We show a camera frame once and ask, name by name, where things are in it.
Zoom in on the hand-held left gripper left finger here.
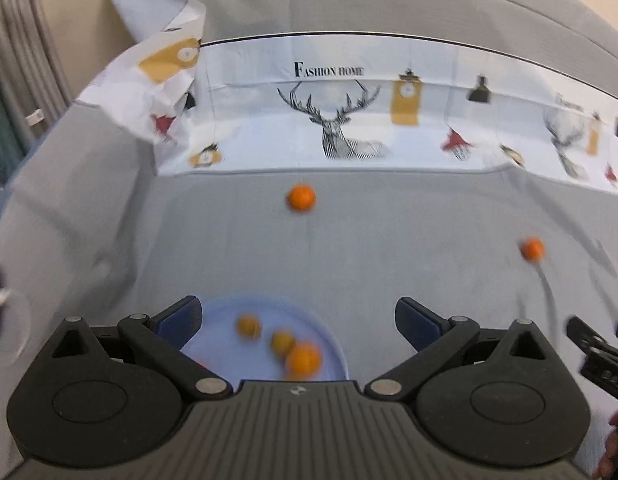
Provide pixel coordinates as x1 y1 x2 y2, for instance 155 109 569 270
51 295 233 402

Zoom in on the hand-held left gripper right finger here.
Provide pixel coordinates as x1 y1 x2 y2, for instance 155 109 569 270
363 297 561 401

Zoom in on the small green fruit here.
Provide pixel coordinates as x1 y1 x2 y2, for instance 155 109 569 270
236 314 263 341
270 330 297 359

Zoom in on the light blue plate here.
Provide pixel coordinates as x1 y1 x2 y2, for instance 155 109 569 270
180 296 350 384

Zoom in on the large bare orange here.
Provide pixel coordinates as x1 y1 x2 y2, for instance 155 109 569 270
285 342 323 381

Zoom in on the person's right hand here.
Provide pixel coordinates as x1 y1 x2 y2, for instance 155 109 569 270
592 402 618 480

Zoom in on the small orange kumquat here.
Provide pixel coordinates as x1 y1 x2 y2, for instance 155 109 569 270
287 185 317 214
520 237 546 263

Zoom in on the white deer print cloth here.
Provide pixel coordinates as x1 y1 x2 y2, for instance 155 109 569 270
71 0 618 193

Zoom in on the grey teal curtain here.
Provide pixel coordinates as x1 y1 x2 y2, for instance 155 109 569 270
0 0 74 183

